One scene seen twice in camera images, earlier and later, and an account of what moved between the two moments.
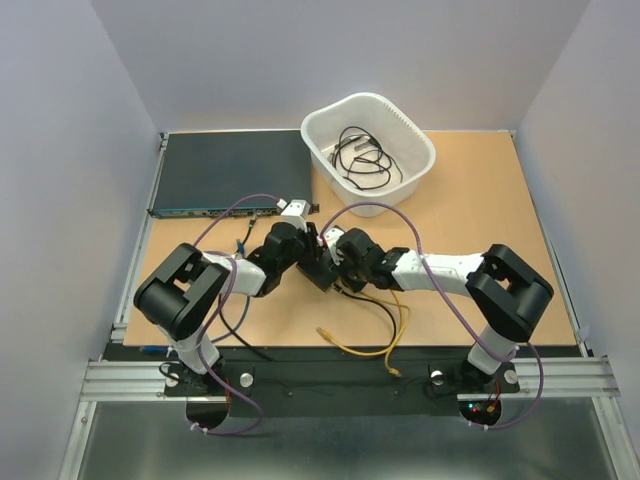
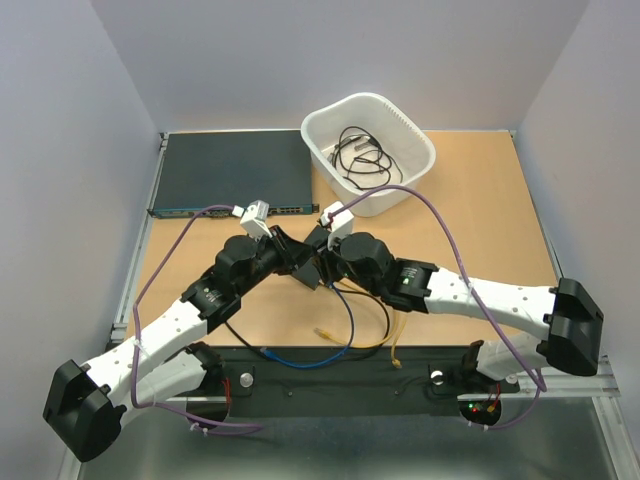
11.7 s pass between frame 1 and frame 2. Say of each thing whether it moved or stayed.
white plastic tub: stayed
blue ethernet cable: moved
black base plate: stayed
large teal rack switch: stayed
